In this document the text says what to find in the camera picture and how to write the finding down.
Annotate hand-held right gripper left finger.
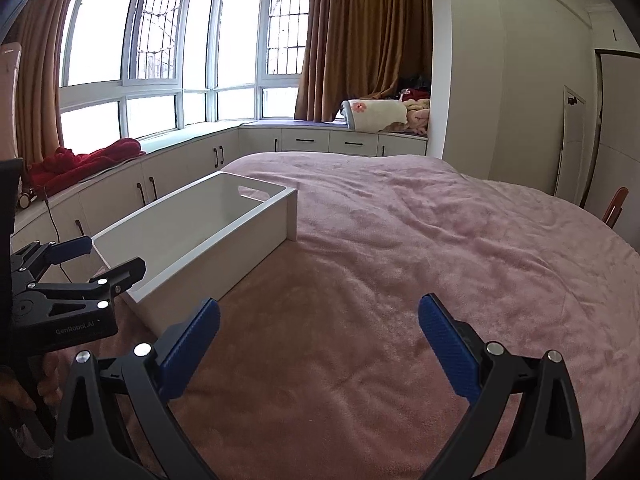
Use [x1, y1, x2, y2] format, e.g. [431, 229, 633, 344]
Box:
[52, 297, 222, 480]

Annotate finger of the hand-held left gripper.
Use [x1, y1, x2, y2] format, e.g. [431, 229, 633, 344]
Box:
[10, 235, 94, 286]
[20, 257, 147, 317]

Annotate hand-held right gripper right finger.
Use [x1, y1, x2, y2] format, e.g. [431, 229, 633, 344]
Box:
[417, 293, 587, 480]

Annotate white rectangular storage box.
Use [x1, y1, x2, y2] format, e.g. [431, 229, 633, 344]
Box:
[91, 171, 299, 339]

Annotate person's left hand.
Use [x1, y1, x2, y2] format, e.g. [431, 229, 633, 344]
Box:
[0, 352, 65, 413]

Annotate red cloth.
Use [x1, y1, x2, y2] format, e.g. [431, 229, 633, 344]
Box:
[27, 137, 147, 193]

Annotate pink fleece blanket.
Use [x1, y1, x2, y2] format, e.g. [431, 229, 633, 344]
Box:
[45, 152, 640, 480]

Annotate white window seat cabinet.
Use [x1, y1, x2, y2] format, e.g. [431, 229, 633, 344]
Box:
[11, 120, 430, 281]

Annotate pale pink panel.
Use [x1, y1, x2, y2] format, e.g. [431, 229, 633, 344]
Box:
[0, 44, 22, 161]

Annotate brown curtain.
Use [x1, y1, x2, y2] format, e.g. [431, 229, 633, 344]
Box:
[10, 0, 88, 168]
[294, 0, 432, 123]

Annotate brown wooden chair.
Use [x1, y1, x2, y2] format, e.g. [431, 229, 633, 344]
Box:
[601, 187, 630, 229]

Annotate crumpled pink blanket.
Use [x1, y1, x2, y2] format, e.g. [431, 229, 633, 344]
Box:
[402, 99, 431, 136]

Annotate white framed bay window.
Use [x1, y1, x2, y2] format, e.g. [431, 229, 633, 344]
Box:
[57, 0, 313, 143]

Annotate white leaning board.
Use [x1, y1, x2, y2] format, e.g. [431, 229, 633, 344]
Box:
[555, 85, 587, 206]

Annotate white floral pillow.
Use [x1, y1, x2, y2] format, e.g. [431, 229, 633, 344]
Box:
[341, 98, 408, 132]

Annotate dark clothes pile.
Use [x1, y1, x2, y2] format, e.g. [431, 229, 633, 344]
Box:
[397, 75, 432, 103]

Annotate white wardrobe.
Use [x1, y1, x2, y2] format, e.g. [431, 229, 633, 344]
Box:
[582, 2, 640, 256]

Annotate thin black cable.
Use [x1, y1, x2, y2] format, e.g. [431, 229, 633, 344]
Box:
[42, 187, 96, 281]

